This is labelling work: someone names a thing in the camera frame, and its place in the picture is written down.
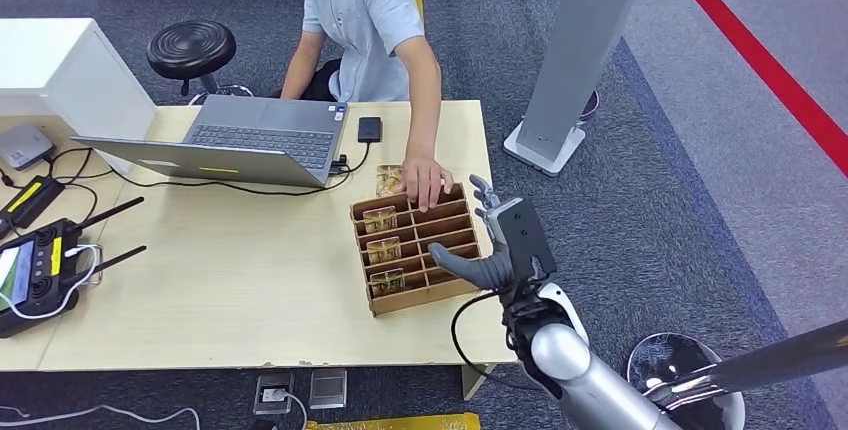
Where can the black smartphone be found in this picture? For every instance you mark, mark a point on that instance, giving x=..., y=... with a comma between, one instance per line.
x=369, y=129

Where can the red barrier belt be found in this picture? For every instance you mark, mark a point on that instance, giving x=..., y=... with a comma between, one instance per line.
x=762, y=62

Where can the grey open laptop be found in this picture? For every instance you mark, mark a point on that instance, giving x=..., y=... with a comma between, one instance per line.
x=265, y=139

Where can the grey floor socket cover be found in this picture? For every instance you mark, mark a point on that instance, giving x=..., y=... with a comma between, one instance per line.
x=328, y=388

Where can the yellow floor strip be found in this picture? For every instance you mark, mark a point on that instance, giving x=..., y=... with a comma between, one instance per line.
x=397, y=422

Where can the grey metal pole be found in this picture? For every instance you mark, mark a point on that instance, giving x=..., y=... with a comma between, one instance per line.
x=775, y=361

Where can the person's right forearm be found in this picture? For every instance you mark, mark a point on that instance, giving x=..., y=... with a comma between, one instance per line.
x=298, y=76

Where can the wooden slotted card box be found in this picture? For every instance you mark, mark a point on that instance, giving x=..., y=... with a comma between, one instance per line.
x=417, y=261

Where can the floor socket with plug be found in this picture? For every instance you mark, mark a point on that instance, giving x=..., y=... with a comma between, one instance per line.
x=273, y=390

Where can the black round stool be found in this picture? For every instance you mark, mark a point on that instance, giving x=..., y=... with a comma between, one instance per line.
x=191, y=48

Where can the grey pillar with white base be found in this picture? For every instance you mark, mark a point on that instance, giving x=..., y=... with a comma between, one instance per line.
x=576, y=56

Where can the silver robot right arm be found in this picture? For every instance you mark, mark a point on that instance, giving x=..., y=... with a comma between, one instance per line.
x=576, y=374

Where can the round chrome base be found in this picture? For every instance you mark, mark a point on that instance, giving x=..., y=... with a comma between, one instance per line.
x=669, y=354

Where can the clear gold card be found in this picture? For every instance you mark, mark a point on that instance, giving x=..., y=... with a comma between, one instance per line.
x=379, y=219
x=386, y=180
x=384, y=250
x=387, y=282

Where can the black remote controller with antennas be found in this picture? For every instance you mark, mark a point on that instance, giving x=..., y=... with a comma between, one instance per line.
x=40, y=274

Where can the black device with yellow label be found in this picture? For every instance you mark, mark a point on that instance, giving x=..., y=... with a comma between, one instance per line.
x=26, y=200

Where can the small grey router box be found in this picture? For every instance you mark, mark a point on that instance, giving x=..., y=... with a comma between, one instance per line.
x=23, y=145

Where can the person's left hand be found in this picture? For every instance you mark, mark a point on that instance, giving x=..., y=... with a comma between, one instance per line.
x=424, y=178

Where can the person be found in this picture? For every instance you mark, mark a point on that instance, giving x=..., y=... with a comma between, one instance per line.
x=364, y=23

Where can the white desk leg panel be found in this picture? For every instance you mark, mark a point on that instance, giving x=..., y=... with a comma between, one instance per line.
x=474, y=380

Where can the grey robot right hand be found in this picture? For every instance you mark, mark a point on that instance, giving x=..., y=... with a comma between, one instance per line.
x=523, y=241

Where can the white cabinet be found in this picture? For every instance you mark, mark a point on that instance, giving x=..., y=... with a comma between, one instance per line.
x=60, y=76

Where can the person's left forearm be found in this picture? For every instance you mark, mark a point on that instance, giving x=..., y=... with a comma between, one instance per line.
x=425, y=109

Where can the yellow chair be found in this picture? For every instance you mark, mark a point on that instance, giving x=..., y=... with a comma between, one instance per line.
x=419, y=6

